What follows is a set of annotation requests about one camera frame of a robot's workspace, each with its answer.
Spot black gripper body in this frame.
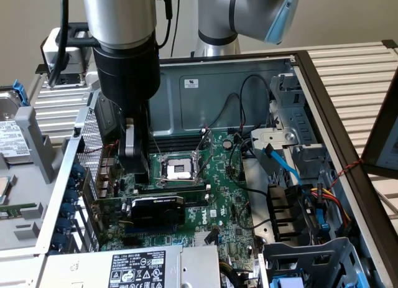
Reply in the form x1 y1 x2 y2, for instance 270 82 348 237
93 39 162 121

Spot green GPU with black cooler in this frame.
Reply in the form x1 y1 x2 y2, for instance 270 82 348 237
91 193 187 231

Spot thin metal locking lever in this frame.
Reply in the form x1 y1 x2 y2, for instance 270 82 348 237
149 135 163 157

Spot rear I/O port block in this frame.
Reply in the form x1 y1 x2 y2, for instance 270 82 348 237
98 156 122 202

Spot black rear case fan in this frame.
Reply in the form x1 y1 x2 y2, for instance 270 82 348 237
94 90 124 146

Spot black RAM slot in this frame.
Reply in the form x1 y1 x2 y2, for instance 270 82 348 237
150 143 201 149
136 183 208 192
150 139 202 145
138 190 210 198

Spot CPU socket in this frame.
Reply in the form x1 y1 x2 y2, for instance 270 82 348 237
155 151 206 188

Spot grey metal PC case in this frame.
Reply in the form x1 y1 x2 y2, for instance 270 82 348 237
32 50 398 288

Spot metal socket cover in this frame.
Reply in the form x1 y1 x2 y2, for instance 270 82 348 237
192 128 216 180

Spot blue expansion slot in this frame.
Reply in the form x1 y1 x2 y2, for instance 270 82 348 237
125 227 175 235

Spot short black expansion slot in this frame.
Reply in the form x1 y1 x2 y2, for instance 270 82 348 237
121 237 149 248

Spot green motherboard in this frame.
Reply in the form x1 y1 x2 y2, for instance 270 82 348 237
99 129 259 270

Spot grey plastic parts rack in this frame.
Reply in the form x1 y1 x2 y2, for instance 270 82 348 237
0 106 68 251

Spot silver chipset heatsink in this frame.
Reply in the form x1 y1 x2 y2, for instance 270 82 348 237
193 230 218 247

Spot blue disk caddy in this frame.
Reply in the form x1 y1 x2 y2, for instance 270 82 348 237
12 78 31 107

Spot grey power supply with label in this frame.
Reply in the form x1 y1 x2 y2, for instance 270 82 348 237
34 244 221 288

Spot silver hard disk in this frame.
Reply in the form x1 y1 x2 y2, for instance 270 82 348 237
0 88 35 164

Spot green RAM stick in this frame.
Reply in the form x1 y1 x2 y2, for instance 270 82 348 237
0 202 37 219

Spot CPU with silver lid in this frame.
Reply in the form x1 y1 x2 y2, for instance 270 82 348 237
0 175 16 205

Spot grey metal disk bay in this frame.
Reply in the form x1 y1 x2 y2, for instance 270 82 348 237
251 72 329 177

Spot black plastic fan shroud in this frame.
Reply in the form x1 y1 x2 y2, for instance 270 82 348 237
266 183 315 247

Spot perforated metal disk bay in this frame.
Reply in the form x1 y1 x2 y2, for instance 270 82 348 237
257 236 379 288

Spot black framed screen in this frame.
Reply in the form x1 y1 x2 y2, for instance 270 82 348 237
362 79 398 179

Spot red black twisted wire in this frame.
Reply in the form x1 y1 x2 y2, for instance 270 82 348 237
83 139 122 177
329 159 366 189

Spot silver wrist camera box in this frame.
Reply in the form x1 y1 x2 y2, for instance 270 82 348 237
42 22 97 83

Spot thin black cable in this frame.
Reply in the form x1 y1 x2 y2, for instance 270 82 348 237
155 0 184 57

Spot thick black cable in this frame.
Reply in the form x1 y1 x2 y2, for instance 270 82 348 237
46 0 71 88

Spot thick yellow black wire bundle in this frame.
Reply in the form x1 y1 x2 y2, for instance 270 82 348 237
219 259 252 288

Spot blue SATA wire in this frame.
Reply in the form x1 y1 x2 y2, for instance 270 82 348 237
262 146 305 189

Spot yellow red power wire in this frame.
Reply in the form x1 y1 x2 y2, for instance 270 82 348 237
309 182 352 236

